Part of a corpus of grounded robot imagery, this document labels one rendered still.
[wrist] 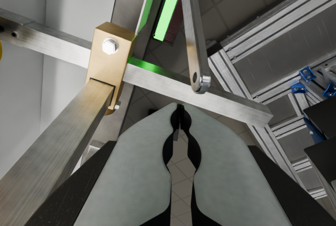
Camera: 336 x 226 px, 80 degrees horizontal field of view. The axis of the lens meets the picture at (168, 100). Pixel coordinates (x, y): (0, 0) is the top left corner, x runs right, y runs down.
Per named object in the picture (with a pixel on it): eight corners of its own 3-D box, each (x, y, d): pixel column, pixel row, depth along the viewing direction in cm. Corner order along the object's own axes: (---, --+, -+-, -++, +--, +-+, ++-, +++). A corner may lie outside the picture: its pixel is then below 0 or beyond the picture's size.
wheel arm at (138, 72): (265, 102, 35) (276, 115, 32) (255, 116, 37) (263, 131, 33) (4, 6, 29) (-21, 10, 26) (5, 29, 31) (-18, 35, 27)
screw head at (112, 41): (120, 41, 26) (118, 43, 25) (117, 55, 27) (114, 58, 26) (104, 35, 26) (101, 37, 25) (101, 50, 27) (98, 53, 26)
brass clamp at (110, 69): (142, 34, 31) (136, 43, 26) (121, 105, 37) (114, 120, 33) (102, 19, 30) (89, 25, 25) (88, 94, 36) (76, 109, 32)
